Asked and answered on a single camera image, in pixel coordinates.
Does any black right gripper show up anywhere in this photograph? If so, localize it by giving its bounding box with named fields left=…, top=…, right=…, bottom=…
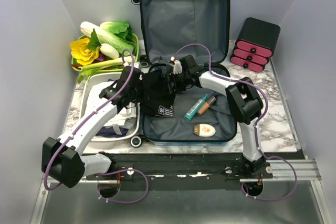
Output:
left=160, top=72, right=190, bottom=96

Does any black garment with label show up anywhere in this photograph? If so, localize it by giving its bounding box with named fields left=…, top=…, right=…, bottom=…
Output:
left=140, top=70, right=175, bottom=118

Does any brown foundation tube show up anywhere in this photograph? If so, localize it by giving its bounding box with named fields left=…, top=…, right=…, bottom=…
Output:
left=197, top=96, right=216, bottom=116

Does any white towel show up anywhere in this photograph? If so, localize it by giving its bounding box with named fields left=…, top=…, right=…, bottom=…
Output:
left=82, top=78, right=139, bottom=127

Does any purple garment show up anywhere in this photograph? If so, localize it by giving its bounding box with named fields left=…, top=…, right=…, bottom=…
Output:
left=96, top=127, right=129, bottom=138

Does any blue fish print suitcase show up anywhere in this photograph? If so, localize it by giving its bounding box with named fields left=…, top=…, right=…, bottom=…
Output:
left=131, top=0, right=237, bottom=145

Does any black bag with pink trim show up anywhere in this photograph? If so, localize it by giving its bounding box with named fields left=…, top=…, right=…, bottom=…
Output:
left=230, top=17, right=281, bottom=72

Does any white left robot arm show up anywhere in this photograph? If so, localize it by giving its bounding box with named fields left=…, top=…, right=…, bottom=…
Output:
left=41, top=66, right=142, bottom=188

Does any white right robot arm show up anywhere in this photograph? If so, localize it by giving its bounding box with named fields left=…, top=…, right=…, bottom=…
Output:
left=166, top=55, right=265, bottom=178

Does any green white leek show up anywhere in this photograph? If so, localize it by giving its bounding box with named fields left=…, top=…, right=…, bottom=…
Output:
left=76, top=57, right=123, bottom=83

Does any teal tube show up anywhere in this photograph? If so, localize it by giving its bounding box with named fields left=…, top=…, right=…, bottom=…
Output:
left=183, top=94, right=208, bottom=121

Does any white rectangular tray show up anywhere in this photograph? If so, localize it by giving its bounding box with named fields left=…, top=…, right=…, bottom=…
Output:
left=76, top=72, right=140, bottom=144

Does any white napa cabbage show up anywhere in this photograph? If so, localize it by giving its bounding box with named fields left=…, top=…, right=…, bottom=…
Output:
left=80, top=22, right=134, bottom=54

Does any purple onion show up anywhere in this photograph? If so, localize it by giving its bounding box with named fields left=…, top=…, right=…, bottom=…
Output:
left=92, top=52, right=107, bottom=63

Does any white radish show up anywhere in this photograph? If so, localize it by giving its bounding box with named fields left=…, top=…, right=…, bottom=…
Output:
left=100, top=43, right=119, bottom=59

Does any yellow flower cabbage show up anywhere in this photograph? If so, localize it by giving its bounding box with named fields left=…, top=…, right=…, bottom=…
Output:
left=70, top=38, right=99, bottom=66

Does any green vegetable basket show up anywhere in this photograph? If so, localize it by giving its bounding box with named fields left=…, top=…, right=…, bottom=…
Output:
left=70, top=33, right=139, bottom=72

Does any green leafy lettuce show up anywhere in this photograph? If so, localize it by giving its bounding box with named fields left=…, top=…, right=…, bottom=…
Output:
left=99, top=21, right=132, bottom=40

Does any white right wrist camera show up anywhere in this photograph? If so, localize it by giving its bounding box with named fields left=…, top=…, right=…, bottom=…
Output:
left=170, top=56, right=183, bottom=74

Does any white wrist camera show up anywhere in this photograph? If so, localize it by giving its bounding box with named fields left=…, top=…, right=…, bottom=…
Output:
left=122, top=62, right=140, bottom=69
left=170, top=56, right=183, bottom=74

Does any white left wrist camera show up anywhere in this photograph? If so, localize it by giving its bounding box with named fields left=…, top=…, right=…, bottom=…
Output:
left=122, top=62, right=140, bottom=69

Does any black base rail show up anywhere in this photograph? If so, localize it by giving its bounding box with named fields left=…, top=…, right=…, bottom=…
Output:
left=86, top=152, right=275, bottom=192

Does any aluminium frame rail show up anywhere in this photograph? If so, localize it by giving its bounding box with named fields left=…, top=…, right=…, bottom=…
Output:
left=31, top=159, right=332, bottom=223

